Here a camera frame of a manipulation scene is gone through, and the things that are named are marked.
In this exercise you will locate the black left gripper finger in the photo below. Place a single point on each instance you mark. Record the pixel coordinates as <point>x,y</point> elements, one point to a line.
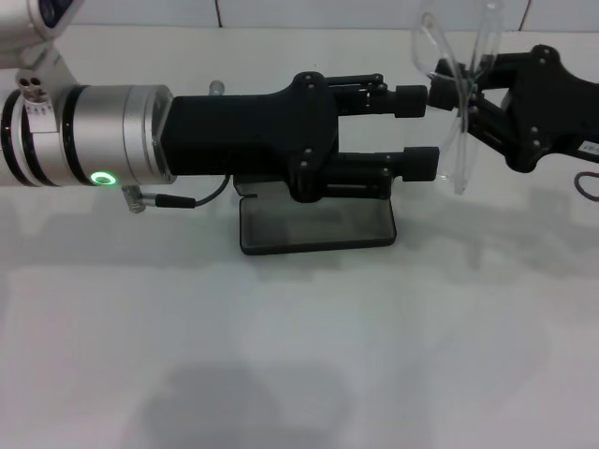
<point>412,101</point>
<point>421,163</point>

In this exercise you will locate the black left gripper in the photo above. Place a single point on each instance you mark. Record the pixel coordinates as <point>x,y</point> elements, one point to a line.
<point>248,135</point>

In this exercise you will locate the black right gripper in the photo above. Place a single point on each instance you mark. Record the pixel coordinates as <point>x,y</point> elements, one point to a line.
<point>547,107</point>

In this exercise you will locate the clear transparent glasses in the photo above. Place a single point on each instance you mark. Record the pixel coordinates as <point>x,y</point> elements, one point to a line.
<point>463,163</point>

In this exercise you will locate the black glasses case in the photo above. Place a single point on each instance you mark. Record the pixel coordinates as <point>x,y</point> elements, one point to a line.
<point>318,229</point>

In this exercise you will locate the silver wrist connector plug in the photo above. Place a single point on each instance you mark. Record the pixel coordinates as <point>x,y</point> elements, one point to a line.
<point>216,88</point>

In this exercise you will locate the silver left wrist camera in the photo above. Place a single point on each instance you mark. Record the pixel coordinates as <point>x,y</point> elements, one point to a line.
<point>18,37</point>

